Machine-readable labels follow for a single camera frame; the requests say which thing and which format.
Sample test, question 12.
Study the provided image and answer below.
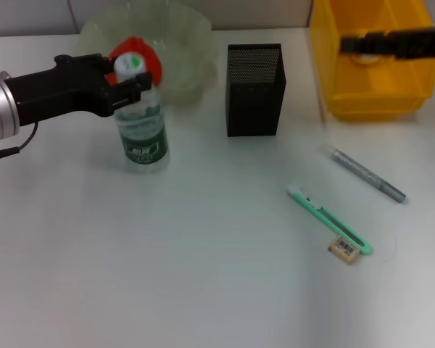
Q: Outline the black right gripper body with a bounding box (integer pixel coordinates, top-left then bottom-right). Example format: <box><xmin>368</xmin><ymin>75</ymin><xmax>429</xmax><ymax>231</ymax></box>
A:
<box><xmin>391</xmin><ymin>24</ymin><xmax>435</xmax><ymax>61</ymax></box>

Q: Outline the black mesh pen holder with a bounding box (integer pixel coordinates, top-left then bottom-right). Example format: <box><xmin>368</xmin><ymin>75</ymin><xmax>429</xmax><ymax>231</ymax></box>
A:
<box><xmin>226</xmin><ymin>43</ymin><xmax>288</xmax><ymax>138</ymax></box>

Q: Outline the pale green glass fruit plate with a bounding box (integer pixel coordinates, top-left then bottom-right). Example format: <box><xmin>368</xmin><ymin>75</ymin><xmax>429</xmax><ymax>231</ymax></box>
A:
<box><xmin>75</xmin><ymin>0</ymin><xmax>218</xmax><ymax>107</ymax></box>

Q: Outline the white paper ball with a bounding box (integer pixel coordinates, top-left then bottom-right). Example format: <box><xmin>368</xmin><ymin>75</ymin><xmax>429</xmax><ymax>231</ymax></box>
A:
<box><xmin>353</xmin><ymin>54</ymin><xmax>381</xmax><ymax>67</ymax></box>

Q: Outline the grey marker pen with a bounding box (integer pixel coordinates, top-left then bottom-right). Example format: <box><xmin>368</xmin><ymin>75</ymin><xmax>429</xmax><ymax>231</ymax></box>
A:
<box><xmin>324</xmin><ymin>144</ymin><xmax>407</xmax><ymax>204</ymax></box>

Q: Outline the clear green-label water bottle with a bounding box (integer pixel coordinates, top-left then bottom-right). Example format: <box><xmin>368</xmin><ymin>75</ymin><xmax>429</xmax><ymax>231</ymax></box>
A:
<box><xmin>114</xmin><ymin>53</ymin><xmax>170</xmax><ymax>175</ymax></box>

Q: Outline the beige eraser with barcode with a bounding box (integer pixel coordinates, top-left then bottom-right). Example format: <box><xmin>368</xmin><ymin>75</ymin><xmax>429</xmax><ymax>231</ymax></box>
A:
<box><xmin>328</xmin><ymin>235</ymin><xmax>360</xmax><ymax>265</ymax></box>

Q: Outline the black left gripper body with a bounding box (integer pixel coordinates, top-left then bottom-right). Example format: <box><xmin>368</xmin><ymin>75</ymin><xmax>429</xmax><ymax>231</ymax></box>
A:
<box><xmin>5</xmin><ymin>53</ymin><xmax>116</xmax><ymax>126</ymax></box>

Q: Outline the green utility knife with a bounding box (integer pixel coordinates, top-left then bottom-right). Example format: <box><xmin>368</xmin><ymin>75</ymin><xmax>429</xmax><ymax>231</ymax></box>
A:
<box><xmin>286</xmin><ymin>184</ymin><xmax>374</xmax><ymax>256</ymax></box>

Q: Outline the red fuzzy ball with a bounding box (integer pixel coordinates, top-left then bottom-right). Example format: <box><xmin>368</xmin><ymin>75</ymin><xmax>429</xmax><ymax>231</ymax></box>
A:
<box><xmin>107</xmin><ymin>36</ymin><xmax>164</xmax><ymax>90</ymax></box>

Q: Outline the yellow plastic bin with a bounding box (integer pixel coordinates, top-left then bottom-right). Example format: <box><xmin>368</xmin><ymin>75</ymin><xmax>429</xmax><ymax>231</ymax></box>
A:
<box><xmin>310</xmin><ymin>0</ymin><xmax>435</xmax><ymax>122</ymax></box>

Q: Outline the dark left gripper cable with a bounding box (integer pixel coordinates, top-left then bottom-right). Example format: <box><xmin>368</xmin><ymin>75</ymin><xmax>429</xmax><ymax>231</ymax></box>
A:
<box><xmin>0</xmin><ymin>121</ymin><xmax>40</xmax><ymax>163</ymax></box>

